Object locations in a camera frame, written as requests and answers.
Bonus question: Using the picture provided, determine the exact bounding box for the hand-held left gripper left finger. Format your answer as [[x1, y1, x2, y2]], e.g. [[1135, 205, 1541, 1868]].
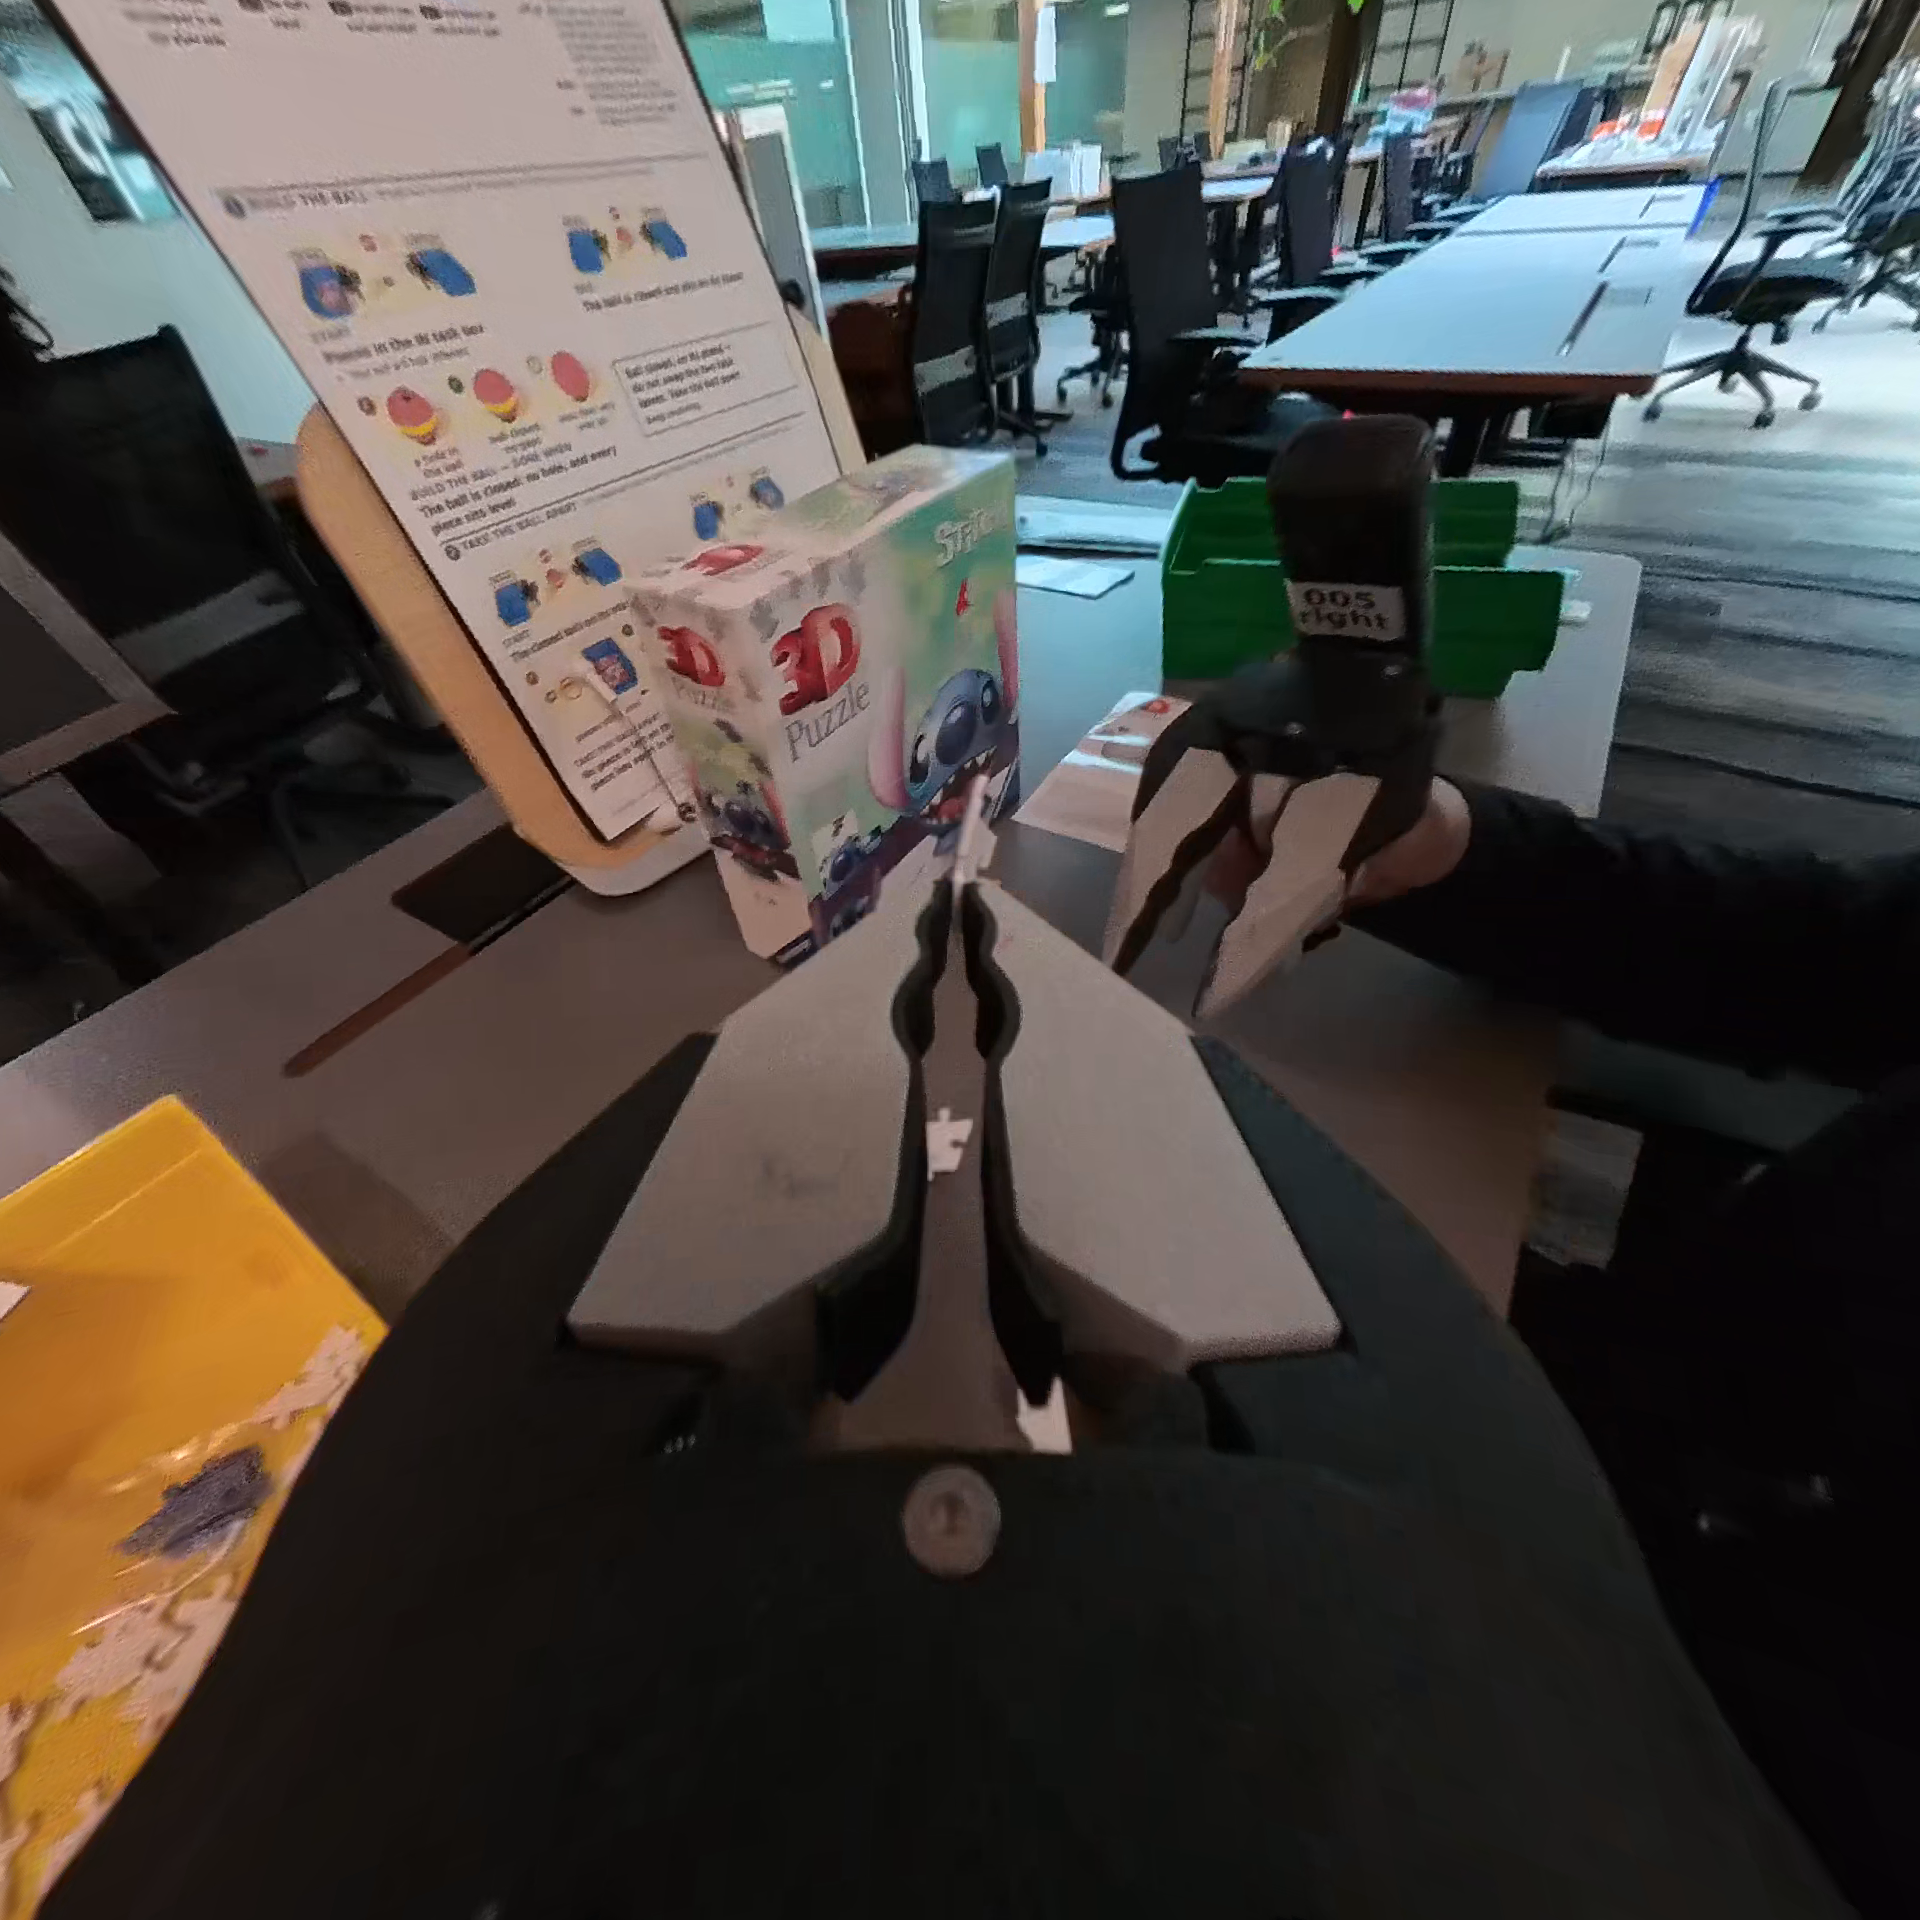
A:
[[567, 879, 956, 1405]]

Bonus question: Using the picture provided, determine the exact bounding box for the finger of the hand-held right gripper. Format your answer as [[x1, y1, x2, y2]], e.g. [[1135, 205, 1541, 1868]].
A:
[[1190, 772, 1392, 1023], [1101, 743, 1255, 976]]

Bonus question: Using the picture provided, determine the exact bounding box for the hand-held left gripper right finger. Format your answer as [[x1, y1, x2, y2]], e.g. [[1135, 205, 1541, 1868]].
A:
[[959, 881, 1341, 1412]]

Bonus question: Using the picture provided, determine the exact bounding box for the person's right forearm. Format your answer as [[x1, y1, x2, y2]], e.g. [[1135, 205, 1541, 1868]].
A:
[[1351, 778, 1920, 1088]]

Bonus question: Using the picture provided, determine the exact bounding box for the printed cardboard puzzle box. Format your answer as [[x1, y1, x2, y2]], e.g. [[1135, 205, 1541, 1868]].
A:
[[625, 440, 1023, 965]]

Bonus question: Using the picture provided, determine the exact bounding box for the pile of puzzle pieces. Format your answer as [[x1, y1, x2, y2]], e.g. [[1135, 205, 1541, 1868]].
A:
[[0, 1318, 367, 1920]]

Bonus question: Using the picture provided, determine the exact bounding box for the person's right hand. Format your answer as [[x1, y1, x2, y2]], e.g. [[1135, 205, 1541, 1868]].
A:
[[1341, 777, 1473, 908]]

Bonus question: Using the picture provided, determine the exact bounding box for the printed paper leaflet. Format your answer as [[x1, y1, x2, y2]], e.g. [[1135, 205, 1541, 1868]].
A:
[[1016, 689, 1201, 856]]

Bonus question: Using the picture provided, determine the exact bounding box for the green plastic bin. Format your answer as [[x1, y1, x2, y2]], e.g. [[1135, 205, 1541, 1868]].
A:
[[1159, 550, 1567, 702], [1159, 477, 1524, 577]]

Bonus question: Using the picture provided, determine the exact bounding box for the long office desk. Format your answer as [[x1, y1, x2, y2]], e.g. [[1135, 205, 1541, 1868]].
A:
[[1237, 176, 1765, 482]]

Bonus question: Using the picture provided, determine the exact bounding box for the black office chair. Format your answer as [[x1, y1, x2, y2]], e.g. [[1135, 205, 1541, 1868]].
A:
[[910, 193, 1001, 448], [982, 176, 1063, 455], [1111, 151, 1297, 482], [0, 322, 436, 962], [1641, 74, 1899, 429]]

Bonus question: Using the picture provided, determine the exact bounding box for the yellow plastic bin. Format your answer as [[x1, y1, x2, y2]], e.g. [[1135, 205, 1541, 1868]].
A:
[[0, 1095, 393, 1920]]

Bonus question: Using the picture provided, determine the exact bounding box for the person's torso in dark clothing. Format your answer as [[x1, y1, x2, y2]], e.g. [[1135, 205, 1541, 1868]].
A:
[[1507, 1048, 1920, 1920]]

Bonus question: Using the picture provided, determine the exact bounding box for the cream board stand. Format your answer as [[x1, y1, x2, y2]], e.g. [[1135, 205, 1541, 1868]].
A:
[[292, 112, 873, 903]]

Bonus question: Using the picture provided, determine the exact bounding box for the white instruction board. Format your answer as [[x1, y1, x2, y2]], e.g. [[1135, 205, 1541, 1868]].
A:
[[45, 0, 873, 847]]

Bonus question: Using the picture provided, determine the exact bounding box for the dark desk cable hatch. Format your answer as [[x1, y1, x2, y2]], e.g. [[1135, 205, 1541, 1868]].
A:
[[393, 823, 577, 951]]

